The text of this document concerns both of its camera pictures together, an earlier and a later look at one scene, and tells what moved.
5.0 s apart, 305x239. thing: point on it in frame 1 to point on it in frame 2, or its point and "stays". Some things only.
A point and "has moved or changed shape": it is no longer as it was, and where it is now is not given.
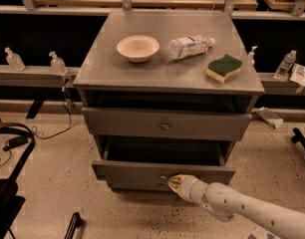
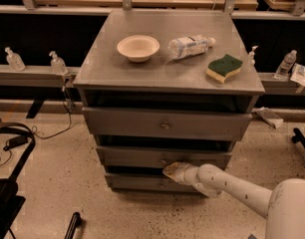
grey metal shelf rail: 32,77 stays
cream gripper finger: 174,187 to 174,177
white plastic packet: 300,75 stays
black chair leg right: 299,136 stays
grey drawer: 149,161 has moved or changed shape
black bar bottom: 75,223 stays
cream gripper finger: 175,181 to 173,170
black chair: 7,204 stays
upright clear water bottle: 285,66 stays
